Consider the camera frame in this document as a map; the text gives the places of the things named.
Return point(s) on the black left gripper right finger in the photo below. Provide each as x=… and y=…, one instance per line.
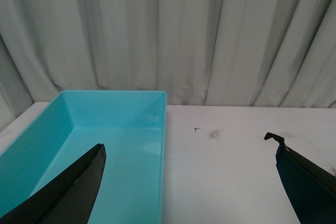
x=310, y=189

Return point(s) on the white pleated curtain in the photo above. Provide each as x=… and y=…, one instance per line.
x=200, y=52

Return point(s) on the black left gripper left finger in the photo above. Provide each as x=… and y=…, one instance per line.
x=69, y=197

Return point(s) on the turquoise plastic storage box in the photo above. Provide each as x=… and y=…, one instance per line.
x=131, y=126

